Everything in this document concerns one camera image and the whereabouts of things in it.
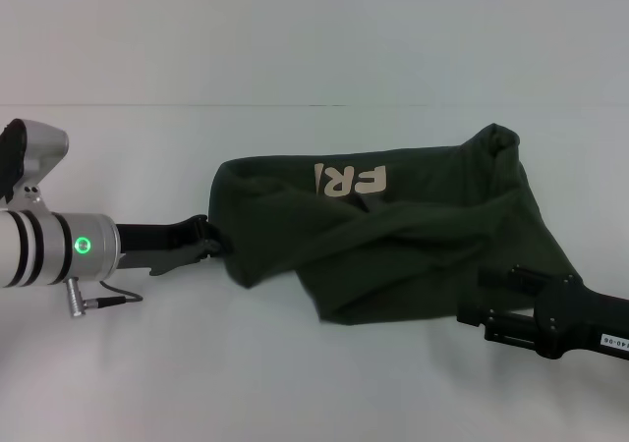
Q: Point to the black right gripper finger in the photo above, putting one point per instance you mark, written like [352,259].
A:
[506,280]
[491,326]

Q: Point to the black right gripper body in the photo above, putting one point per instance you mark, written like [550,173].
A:
[585,319]

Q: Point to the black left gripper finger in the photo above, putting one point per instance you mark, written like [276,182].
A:
[216,250]
[211,228]

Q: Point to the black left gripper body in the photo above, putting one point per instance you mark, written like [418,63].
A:
[157,245]

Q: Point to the dark green t-shirt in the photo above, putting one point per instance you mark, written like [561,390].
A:
[393,240]

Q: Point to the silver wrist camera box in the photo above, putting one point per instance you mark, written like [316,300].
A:
[34,157]

